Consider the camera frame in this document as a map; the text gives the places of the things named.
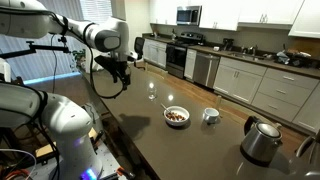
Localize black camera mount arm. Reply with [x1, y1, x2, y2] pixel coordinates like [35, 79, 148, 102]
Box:
[0, 39, 72, 60]

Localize white upper cabinets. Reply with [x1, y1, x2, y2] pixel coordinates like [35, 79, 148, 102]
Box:
[149, 0, 320, 39]

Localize black coffee maker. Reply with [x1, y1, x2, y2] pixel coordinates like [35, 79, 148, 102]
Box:
[222, 37, 235, 52]

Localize white ceramic bowl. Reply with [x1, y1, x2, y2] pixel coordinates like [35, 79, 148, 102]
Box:
[163, 105, 191, 127]

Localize stainless kettle black handle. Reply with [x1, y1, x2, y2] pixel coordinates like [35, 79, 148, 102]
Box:
[239, 115, 283, 167]

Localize black stainless stove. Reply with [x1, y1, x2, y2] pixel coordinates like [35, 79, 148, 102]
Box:
[165, 31, 205, 80]

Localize dish clutter on counter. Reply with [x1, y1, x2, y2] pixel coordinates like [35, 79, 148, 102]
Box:
[274, 49, 313, 68]

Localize wooden cutting board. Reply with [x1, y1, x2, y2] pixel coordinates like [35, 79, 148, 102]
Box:
[288, 36, 320, 58]

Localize metal spoon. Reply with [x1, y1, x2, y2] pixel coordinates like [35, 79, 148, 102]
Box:
[160, 103, 172, 114]

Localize stainless dishwasher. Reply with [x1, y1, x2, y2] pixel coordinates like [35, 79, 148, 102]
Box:
[192, 51, 221, 89]

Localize grey vertical blinds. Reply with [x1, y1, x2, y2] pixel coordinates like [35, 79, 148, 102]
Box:
[0, 0, 114, 82]

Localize orange black clamp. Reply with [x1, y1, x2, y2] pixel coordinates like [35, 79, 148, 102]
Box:
[99, 165, 136, 180]

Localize white cabinet beside stove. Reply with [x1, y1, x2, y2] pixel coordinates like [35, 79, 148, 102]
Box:
[143, 38, 168, 69]

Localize white lower cabinets with drawers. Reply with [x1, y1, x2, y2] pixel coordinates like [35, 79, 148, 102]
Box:
[213, 56, 320, 134]

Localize white mug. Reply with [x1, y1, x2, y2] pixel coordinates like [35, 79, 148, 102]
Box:
[203, 107, 221, 125]

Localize black office chair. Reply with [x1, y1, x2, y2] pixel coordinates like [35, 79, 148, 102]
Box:
[129, 36, 147, 71]

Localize stainless microwave oven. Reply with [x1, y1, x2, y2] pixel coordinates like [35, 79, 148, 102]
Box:
[175, 5, 203, 27]

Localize clear drinking glass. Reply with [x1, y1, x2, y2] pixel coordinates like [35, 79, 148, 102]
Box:
[147, 82, 158, 102]

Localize sink faucet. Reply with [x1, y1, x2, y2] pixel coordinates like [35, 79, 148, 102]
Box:
[240, 44, 259, 57]

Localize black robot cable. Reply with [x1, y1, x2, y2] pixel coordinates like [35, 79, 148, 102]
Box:
[49, 11, 130, 100]

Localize mixed nuts and raisins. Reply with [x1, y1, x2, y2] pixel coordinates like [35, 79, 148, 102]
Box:
[165, 112, 186, 122]

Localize metal pot with handle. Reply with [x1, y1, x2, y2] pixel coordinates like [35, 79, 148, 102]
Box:
[295, 129, 320, 180]

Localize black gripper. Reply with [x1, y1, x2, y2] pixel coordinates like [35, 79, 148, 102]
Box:
[111, 59, 132, 92]

